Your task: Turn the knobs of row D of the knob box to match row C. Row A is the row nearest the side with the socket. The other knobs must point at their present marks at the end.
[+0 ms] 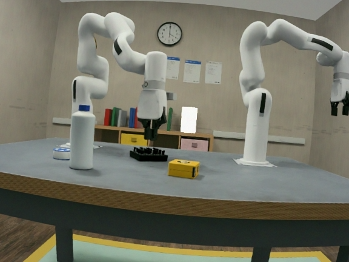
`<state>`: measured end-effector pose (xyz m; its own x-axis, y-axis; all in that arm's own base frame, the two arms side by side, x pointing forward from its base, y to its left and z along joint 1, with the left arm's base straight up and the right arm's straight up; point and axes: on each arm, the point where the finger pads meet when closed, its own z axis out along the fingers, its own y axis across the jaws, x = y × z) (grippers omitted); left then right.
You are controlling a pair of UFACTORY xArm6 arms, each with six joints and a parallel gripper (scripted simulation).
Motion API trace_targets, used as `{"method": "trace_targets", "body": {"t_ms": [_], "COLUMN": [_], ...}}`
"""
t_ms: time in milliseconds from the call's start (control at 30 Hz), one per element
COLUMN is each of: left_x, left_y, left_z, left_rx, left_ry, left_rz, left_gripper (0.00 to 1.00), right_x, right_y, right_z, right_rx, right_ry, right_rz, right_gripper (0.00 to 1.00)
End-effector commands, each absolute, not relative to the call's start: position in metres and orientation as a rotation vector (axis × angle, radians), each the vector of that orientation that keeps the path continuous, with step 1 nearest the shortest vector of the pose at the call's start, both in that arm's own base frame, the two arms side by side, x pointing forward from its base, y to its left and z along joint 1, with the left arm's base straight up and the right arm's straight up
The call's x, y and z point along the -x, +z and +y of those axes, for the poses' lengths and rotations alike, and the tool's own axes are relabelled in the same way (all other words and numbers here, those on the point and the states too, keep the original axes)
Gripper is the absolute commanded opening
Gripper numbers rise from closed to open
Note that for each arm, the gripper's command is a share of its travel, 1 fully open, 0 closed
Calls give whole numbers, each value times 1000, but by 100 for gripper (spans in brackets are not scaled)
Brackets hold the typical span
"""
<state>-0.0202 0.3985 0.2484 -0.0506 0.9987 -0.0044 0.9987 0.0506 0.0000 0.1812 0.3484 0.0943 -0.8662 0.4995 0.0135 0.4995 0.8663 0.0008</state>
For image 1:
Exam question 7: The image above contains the black knob box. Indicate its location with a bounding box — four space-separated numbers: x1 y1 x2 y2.
130 147 168 161

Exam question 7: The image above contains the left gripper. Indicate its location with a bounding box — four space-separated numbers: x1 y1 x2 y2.
330 78 349 116

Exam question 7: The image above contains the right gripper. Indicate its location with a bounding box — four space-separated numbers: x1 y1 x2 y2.
137 89 167 141

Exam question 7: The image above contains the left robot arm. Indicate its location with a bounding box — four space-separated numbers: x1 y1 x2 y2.
239 19 349 165

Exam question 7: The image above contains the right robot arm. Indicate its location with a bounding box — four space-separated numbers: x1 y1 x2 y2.
71 13 167 115

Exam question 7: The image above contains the white plastic bottle with blue cap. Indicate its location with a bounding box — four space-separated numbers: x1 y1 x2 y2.
69 105 95 170

